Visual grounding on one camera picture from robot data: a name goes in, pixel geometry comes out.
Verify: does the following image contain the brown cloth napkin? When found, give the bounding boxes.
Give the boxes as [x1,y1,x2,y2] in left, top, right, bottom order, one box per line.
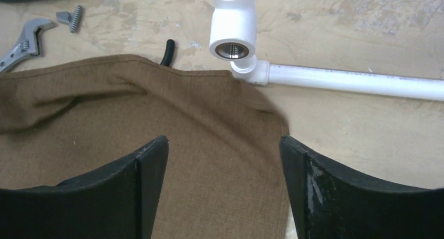
[1,55,288,238]

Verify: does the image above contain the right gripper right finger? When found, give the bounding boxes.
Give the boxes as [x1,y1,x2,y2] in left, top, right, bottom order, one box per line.
[279,136,443,238]

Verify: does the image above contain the black pliers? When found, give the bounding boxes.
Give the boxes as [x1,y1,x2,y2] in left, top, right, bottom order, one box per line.
[160,39,175,67]

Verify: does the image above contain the white PVC pipe frame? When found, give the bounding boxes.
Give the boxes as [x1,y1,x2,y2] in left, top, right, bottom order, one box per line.
[209,0,443,101]

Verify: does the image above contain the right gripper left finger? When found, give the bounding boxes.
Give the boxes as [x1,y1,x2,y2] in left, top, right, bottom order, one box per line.
[1,136,169,238]

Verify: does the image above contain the red handled adjustable wrench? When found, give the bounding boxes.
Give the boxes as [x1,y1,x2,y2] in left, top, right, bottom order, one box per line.
[1,5,84,73]

